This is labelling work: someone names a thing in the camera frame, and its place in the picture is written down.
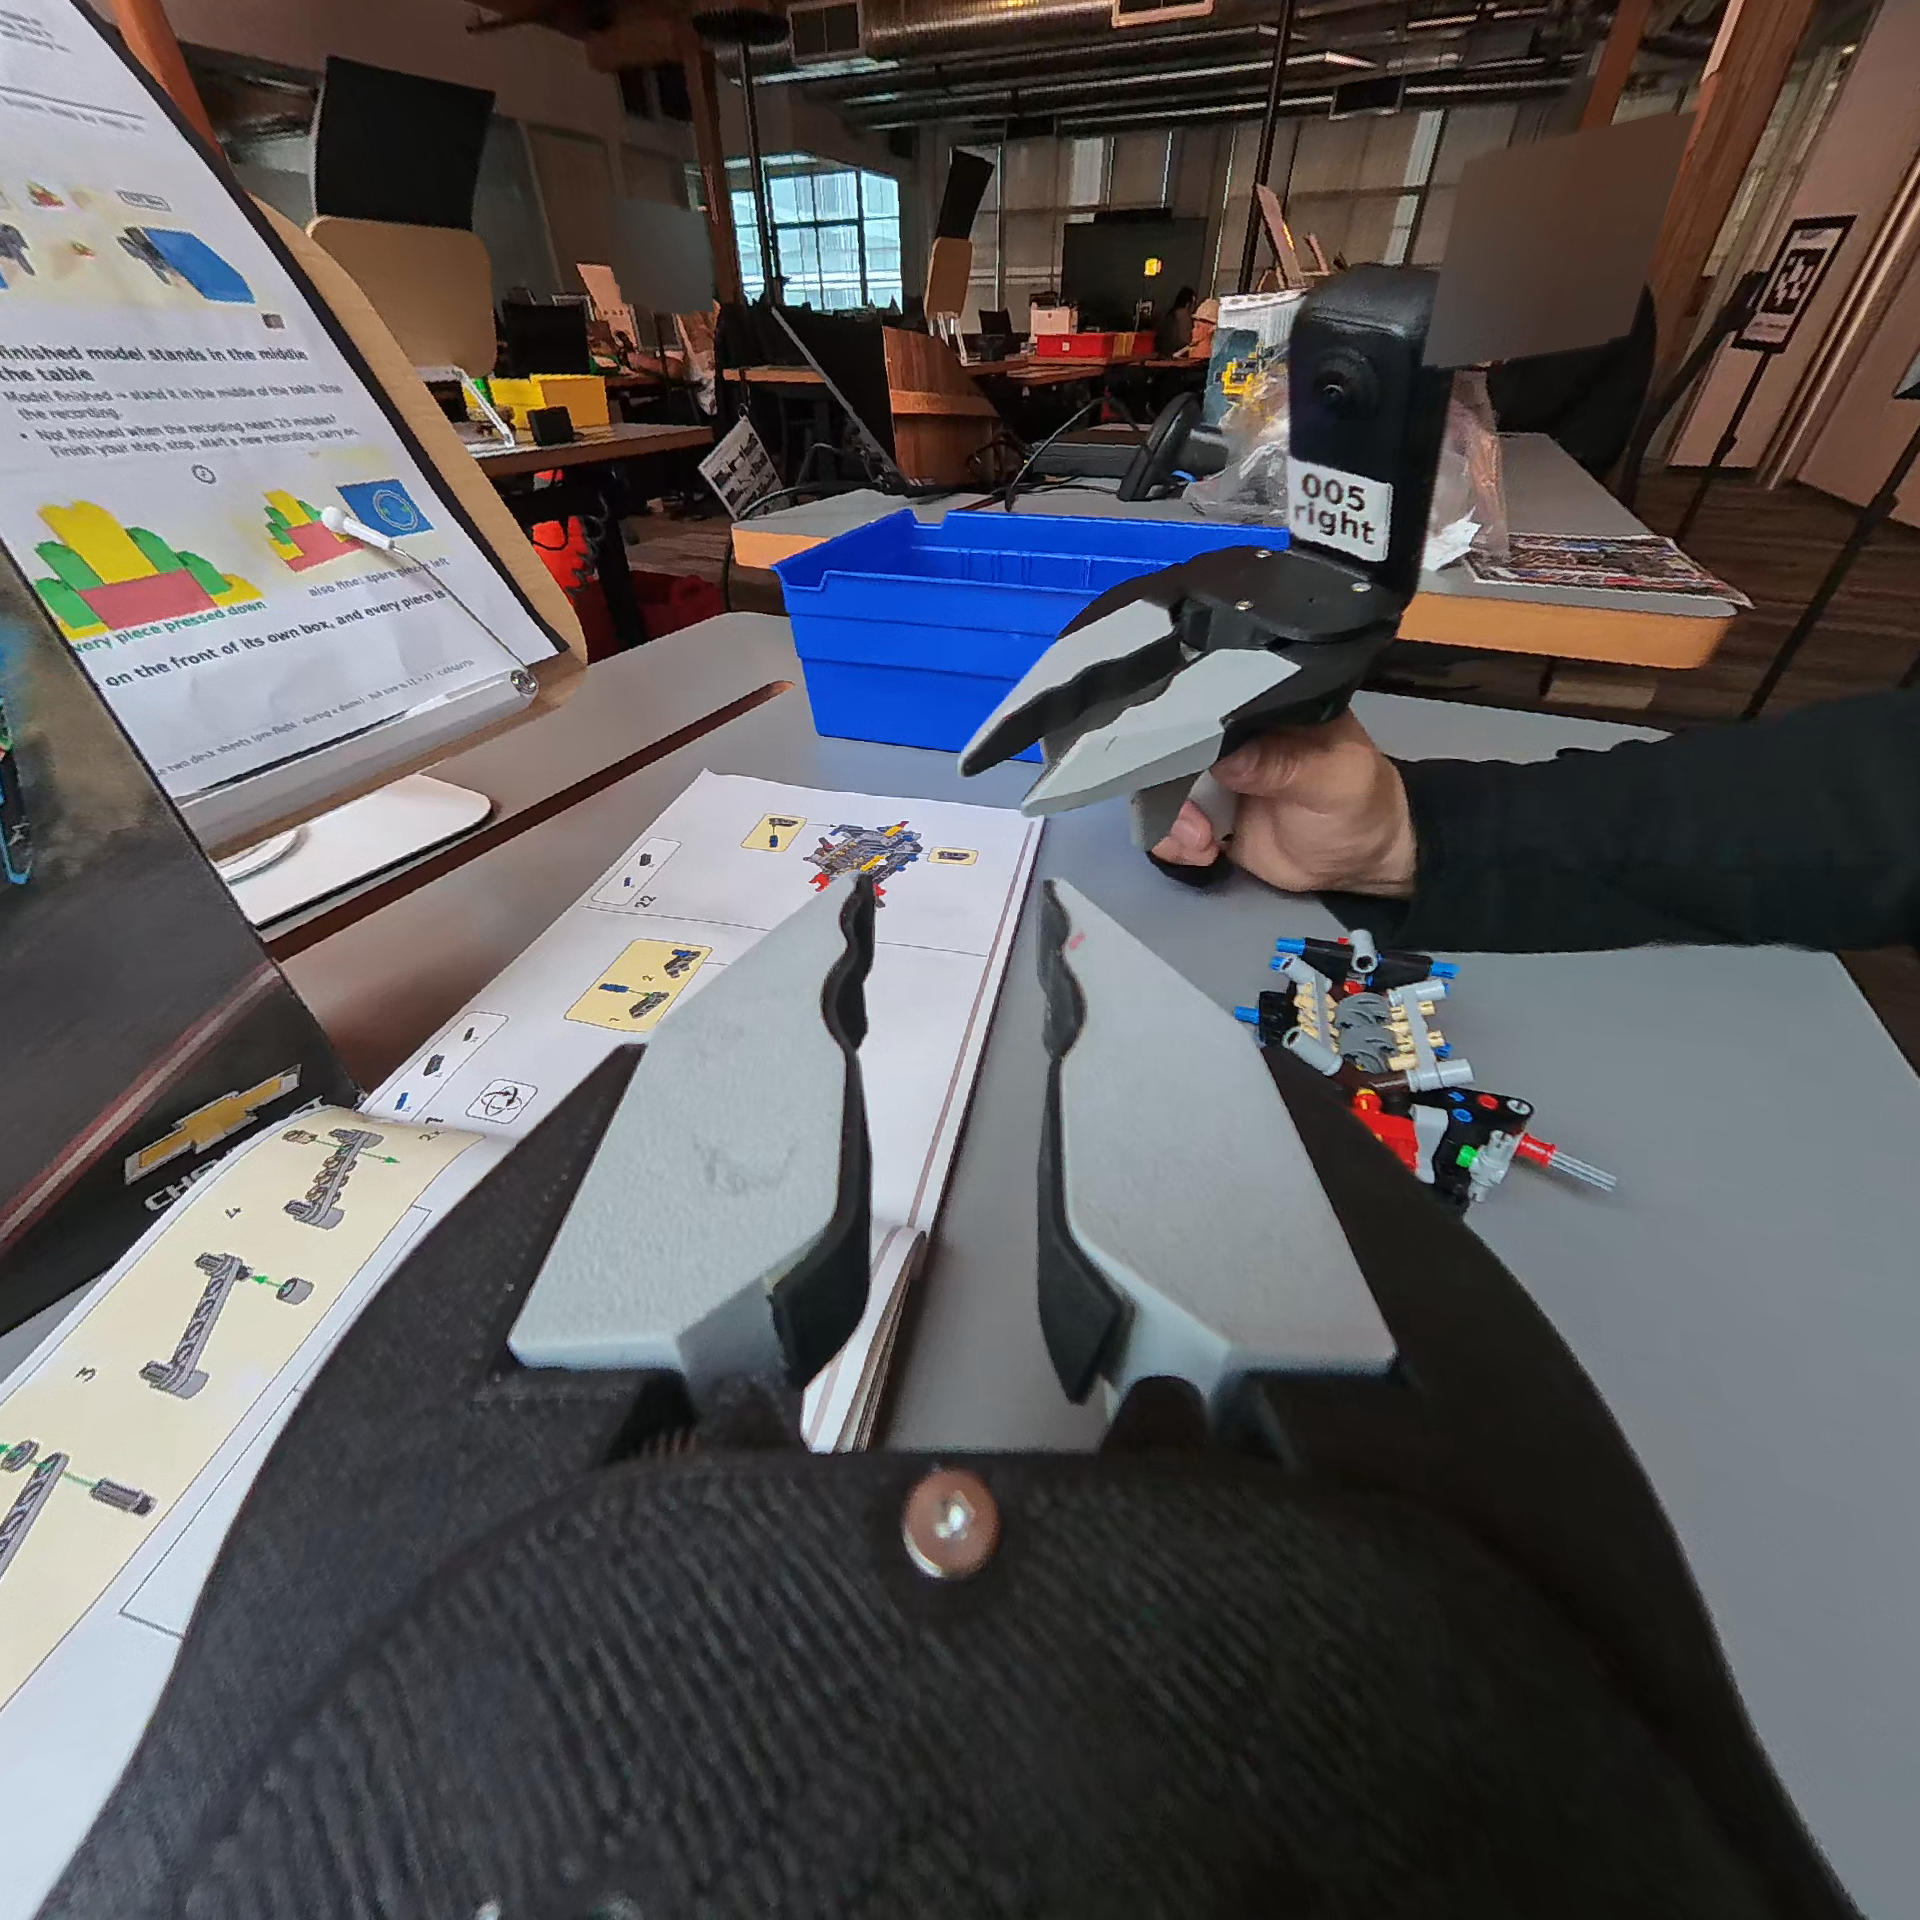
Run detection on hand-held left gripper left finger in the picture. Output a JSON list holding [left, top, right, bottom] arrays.
[[506, 873, 879, 1393]]

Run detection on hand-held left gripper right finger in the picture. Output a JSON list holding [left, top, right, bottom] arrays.
[[1035, 880, 1401, 1423]]

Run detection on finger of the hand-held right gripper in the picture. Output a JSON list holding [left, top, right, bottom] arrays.
[[1025, 650, 1336, 820], [958, 564, 1202, 779]]

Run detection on partly built lego model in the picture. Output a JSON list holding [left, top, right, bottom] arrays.
[[1238, 929, 1621, 1210]]

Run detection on lego instruction booklet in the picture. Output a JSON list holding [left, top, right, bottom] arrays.
[[0, 767, 1046, 1720]]

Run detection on person's right forearm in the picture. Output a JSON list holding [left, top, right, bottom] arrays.
[[1394, 687, 1920, 956]]

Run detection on black lego set box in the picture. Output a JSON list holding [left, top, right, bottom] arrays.
[[0, 540, 364, 1337]]

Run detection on person's right hand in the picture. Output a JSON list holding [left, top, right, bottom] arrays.
[[1151, 709, 1424, 903]]

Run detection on blue plastic bin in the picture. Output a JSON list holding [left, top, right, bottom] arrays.
[[772, 506, 1295, 760]]

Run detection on tan edged background table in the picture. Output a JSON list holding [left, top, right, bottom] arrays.
[[729, 432, 1752, 672]]

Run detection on black barcode scanner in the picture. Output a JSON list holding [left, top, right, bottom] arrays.
[[1118, 393, 1206, 506]]

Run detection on colourful printed paper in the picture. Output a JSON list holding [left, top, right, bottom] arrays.
[[1462, 532, 1752, 612]]

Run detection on wooden podium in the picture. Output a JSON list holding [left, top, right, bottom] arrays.
[[884, 323, 1004, 484]]

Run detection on black computer monitor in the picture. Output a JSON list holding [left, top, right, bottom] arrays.
[[1061, 216, 1211, 319]]

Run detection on white sign stand base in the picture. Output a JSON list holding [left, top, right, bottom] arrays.
[[179, 772, 494, 929]]

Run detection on black and white marker sign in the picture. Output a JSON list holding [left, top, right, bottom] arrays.
[[1732, 216, 1856, 356]]

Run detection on yellow box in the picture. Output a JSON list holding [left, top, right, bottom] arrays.
[[486, 374, 612, 439]]

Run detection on wooden sign backboard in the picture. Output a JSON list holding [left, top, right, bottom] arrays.
[[246, 192, 591, 706]]

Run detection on printed instruction sheet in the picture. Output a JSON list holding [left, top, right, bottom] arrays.
[[0, 0, 565, 797]]

